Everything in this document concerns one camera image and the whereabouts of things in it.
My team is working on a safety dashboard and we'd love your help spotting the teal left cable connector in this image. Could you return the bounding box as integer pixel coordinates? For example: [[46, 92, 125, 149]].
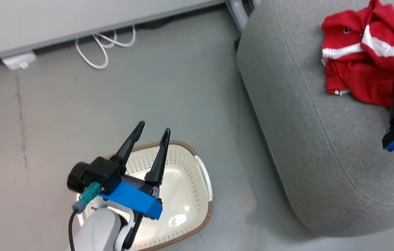
[[72, 181, 102, 214]]

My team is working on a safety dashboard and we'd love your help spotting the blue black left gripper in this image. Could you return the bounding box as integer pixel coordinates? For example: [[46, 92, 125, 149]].
[[67, 121, 171, 220]]

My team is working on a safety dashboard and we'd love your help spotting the cream laundry basket brown rim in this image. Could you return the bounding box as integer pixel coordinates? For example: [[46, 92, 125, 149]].
[[75, 140, 214, 251]]

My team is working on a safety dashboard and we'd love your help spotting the white looped cable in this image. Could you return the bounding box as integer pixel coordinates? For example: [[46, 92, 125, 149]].
[[75, 25, 137, 70]]

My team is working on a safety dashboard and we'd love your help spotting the wide white partition panel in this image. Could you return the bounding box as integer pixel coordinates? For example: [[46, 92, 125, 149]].
[[0, 0, 253, 66]]

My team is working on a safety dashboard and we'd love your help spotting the red white clothing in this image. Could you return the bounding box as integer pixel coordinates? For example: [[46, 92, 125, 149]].
[[321, 0, 394, 115]]

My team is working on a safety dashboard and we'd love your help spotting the white power adapter box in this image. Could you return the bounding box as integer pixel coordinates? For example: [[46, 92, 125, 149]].
[[1, 52, 37, 71]]

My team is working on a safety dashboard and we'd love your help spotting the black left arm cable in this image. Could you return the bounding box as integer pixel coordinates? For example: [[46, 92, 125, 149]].
[[68, 209, 79, 251]]

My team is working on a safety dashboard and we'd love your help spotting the grey fabric sofa seat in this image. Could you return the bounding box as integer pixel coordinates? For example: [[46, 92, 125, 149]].
[[236, 0, 394, 238]]

